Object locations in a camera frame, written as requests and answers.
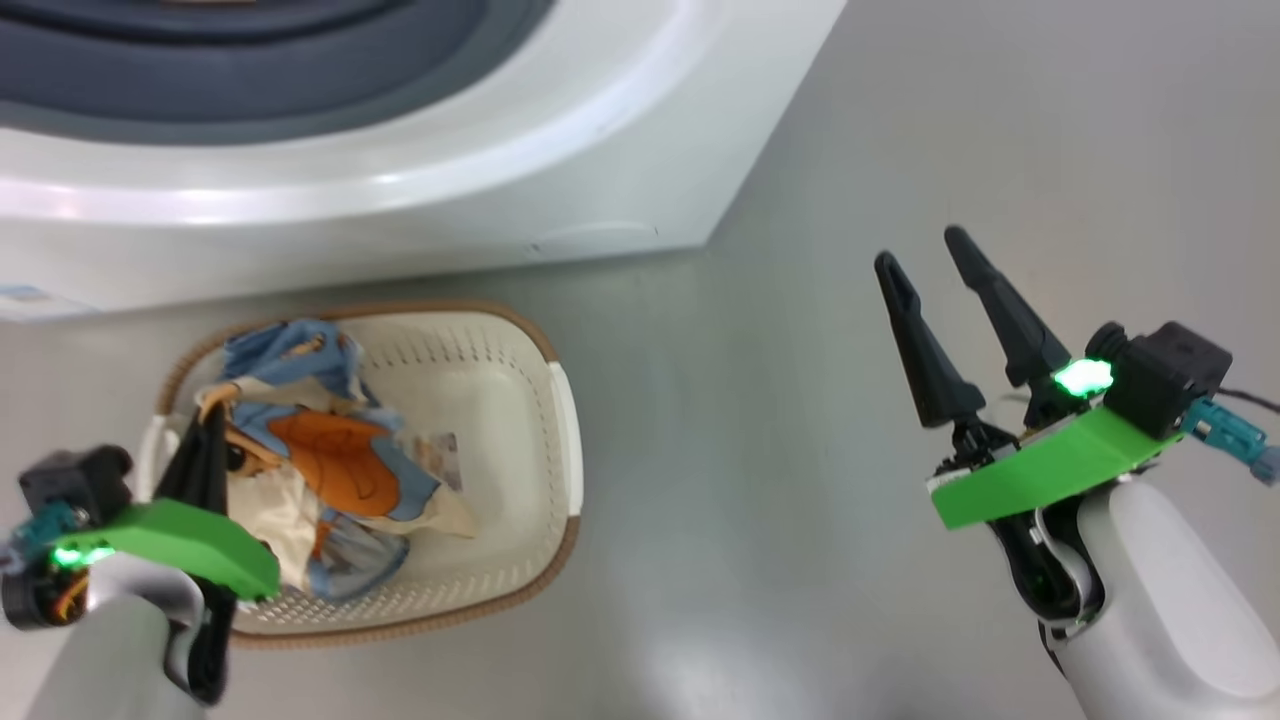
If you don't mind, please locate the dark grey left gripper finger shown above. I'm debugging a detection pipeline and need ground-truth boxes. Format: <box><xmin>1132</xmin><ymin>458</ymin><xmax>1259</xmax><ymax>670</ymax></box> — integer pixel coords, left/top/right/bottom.
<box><xmin>205</xmin><ymin>405</ymin><xmax>233</xmax><ymax>511</ymax></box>
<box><xmin>155</xmin><ymin>415</ymin><xmax>206</xmax><ymax>501</ymax></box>

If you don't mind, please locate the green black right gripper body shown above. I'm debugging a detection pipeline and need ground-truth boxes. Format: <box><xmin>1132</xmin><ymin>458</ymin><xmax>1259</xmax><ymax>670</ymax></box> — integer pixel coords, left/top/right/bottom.
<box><xmin>928</xmin><ymin>362</ymin><xmax>1186</xmax><ymax>626</ymax></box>

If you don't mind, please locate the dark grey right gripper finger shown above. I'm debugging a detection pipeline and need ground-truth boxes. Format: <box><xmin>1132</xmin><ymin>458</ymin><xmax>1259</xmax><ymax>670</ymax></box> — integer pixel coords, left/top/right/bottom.
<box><xmin>873</xmin><ymin>250</ymin><xmax>988</xmax><ymax>429</ymax></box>
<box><xmin>943</xmin><ymin>225</ymin><xmax>1073</xmax><ymax>389</ymax></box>

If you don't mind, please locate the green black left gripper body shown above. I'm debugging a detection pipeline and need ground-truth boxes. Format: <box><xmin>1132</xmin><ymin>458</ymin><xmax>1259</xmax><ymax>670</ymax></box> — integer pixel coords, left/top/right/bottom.
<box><xmin>55</xmin><ymin>498</ymin><xmax>281</xmax><ymax>706</ymax></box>

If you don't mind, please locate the blue orange printed garment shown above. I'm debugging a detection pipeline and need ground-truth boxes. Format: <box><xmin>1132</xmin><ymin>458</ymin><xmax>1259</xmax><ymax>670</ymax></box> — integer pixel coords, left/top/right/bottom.
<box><xmin>195</xmin><ymin>318</ymin><xmax>479</xmax><ymax>604</ymax></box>

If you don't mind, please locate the cream perforated basket brown rim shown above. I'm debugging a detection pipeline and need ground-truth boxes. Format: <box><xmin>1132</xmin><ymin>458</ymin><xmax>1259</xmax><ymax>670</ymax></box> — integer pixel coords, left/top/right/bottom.
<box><xmin>140</xmin><ymin>300</ymin><xmax>584</xmax><ymax>649</ymax></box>

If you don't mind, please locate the white front-load washing machine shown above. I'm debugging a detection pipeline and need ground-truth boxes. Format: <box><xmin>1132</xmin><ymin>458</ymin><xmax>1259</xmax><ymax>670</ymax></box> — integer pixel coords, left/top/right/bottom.
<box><xmin>0</xmin><ymin>0</ymin><xmax>849</xmax><ymax>323</ymax></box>

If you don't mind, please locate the grey rubber door gasket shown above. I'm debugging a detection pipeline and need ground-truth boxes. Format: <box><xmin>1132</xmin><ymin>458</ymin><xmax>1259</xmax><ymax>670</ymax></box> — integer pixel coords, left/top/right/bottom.
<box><xmin>0</xmin><ymin>0</ymin><xmax>556</xmax><ymax>146</ymax></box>

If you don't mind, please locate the paper product label sticker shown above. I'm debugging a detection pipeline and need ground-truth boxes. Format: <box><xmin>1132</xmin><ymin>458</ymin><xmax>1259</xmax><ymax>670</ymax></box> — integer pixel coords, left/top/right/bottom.
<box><xmin>415</xmin><ymin>432</ymin><xmax>463</xmax><ymax>491</ymax></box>

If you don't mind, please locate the teal cable connector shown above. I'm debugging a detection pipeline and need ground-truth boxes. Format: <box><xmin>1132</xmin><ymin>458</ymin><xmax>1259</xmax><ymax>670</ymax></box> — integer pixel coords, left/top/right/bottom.
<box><xmin>1185</xmin><ymin>398</ymin><xmax>1280</xmax><ymax>486</ymax></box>
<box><xmin>0</xmin><ymin>500</ymin><xmax>81</xmax><ymax>566</ymax></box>

